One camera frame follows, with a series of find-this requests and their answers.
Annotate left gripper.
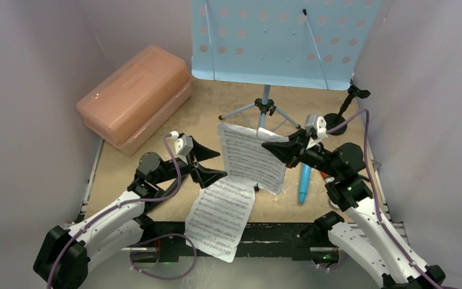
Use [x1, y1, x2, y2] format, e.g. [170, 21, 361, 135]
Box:
[153, 137, 226, 187]

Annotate sheet music top page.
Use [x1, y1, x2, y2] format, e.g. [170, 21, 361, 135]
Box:
[217, 123, 288, 196]

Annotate sheet music page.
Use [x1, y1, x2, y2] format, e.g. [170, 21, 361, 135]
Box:
[185, 178, 256, 263]
[217, 123, 288, 196]

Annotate black microphone desk stand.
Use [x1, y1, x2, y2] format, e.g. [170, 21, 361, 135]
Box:
[324, 81, 371, 135]

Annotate sheet music bottom page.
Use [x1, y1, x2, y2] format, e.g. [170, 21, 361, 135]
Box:
[185, 178, 256, 263]

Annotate blue music stand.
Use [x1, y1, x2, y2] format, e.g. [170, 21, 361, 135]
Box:
[191, 1, 381, 126]

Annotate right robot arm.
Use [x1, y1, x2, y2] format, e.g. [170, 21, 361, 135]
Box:
[262, 129, 446, 288]

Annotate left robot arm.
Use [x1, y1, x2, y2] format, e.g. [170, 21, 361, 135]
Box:
[33, 131, 227, 288]

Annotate blue toy microphone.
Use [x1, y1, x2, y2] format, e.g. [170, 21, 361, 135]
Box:
[298, 164, 312, 204]

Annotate pink plastic storage box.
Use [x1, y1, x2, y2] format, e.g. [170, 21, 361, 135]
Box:
[76, 45, 192, 156]

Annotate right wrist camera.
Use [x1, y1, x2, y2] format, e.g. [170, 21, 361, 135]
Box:
[304, 114, 328, 141]

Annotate black rubber hose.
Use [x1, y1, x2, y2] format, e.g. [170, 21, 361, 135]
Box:
[151, 179, 180, 208]

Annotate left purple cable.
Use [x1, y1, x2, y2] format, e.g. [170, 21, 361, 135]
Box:
[45, 133, 198, 289]

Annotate purple cable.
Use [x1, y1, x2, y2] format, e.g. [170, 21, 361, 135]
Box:
[315, 108, 447, 289]
[45, 133, 198, 289]

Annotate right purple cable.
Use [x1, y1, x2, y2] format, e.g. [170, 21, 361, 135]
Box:
[315, 108, 447, 289]

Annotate aluminium mounting rail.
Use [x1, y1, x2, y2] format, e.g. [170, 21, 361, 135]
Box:
[58, 222, 410, 251]

